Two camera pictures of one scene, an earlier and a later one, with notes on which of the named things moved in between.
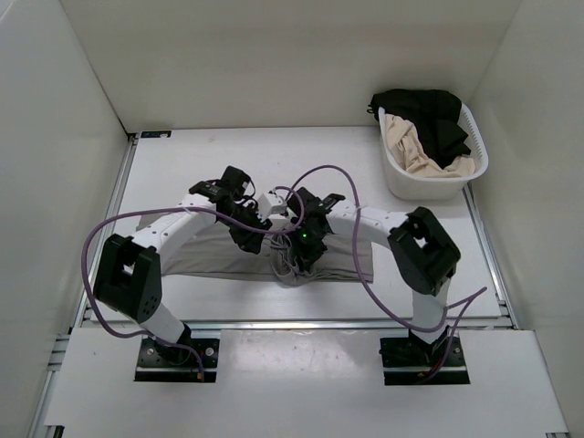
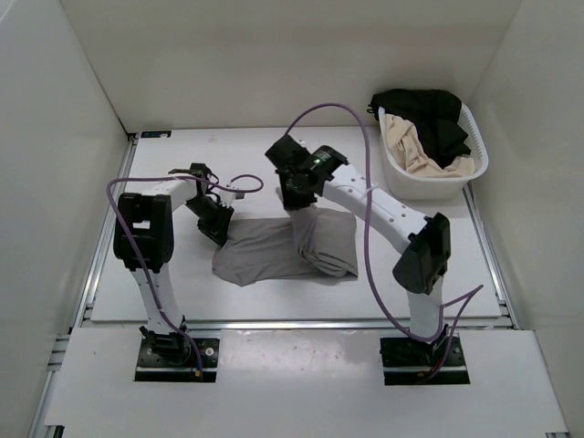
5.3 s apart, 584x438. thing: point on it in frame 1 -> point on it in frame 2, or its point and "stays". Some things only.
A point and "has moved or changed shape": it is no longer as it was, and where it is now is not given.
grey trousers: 209,254 has moved or changed shape
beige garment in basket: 408,151 stays
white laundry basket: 405,186 stays
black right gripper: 306,257 -> 291,203
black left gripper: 249,241 -> 217,232
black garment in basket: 434,113 stays
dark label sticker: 156,134 stays
